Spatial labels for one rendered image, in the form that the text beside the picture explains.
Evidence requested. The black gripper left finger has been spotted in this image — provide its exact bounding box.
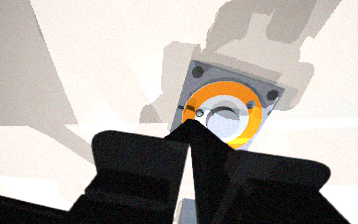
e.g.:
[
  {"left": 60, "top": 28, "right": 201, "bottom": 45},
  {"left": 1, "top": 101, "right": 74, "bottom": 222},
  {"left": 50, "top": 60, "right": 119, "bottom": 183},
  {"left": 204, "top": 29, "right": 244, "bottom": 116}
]
[{"left": 91, "top": 118, "right": 194, "bottom": 214}]

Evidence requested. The orange round plate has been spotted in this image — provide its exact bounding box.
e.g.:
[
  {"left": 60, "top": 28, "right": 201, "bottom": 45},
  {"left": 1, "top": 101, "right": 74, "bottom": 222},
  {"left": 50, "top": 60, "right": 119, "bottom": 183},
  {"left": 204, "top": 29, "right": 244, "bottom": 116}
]
[{"left": 182, "top": 80, "right": 263, "bottom": 149}]

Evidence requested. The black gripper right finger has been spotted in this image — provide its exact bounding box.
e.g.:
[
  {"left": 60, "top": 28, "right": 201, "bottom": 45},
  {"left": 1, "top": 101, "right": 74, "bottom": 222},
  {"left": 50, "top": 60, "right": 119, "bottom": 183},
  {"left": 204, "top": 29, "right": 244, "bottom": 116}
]
[{"left": 190, "top": 119, "right": 331, "bottom": 224}]

